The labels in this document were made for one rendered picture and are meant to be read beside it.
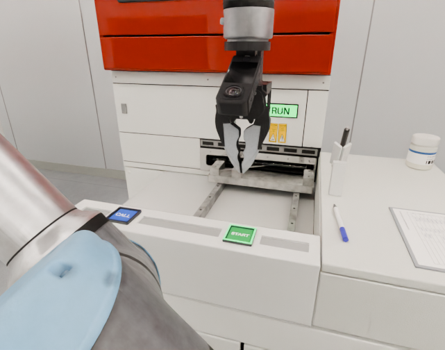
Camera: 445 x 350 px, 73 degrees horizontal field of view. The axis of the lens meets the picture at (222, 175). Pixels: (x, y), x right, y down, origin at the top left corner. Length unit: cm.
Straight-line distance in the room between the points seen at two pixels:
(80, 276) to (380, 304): 50
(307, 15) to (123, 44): 62
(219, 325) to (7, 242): 47
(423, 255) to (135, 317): 52
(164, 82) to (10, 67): 291
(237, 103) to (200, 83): 74
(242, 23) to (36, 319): 41
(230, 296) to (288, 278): 13
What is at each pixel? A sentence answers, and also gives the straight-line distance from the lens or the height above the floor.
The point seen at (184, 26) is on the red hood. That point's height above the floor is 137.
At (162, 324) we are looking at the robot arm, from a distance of 22.
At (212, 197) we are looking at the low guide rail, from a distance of 98.
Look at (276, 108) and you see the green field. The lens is 108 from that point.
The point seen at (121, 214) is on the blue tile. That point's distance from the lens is 69.
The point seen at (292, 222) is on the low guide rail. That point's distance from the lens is 87.
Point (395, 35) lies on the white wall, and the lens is 260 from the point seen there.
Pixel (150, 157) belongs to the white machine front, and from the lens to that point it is 130.
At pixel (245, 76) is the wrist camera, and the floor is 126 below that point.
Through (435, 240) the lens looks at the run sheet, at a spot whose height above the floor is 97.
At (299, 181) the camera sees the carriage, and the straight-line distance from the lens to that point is 105.
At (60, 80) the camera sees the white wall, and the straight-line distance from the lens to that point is 354.
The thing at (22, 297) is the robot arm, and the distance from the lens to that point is 20.
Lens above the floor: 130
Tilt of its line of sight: 23 degrees down
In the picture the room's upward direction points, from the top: straight up
